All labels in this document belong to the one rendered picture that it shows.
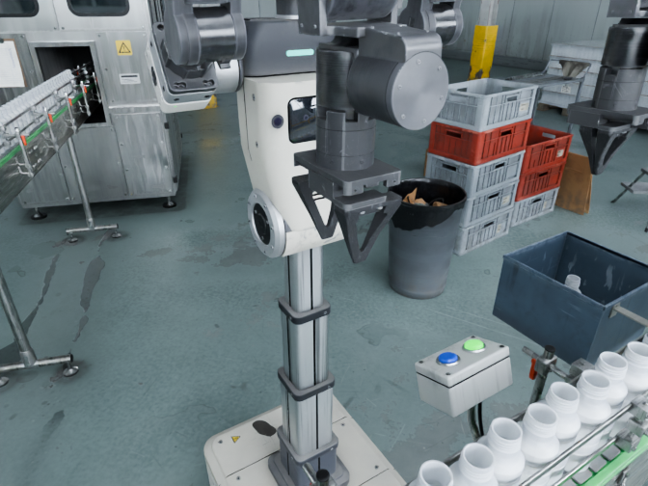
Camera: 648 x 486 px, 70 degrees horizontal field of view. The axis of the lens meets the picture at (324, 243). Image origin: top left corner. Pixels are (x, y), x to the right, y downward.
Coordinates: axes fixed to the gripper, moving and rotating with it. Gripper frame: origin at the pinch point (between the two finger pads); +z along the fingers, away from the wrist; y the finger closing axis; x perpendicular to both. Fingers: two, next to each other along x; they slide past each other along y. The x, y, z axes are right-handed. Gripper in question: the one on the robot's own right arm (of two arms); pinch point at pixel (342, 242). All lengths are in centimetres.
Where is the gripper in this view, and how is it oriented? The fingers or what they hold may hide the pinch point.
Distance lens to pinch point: 50.2
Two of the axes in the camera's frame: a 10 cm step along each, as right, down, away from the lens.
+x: 8.5, -2.4, 4.7
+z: -0.1, 8.8, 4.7
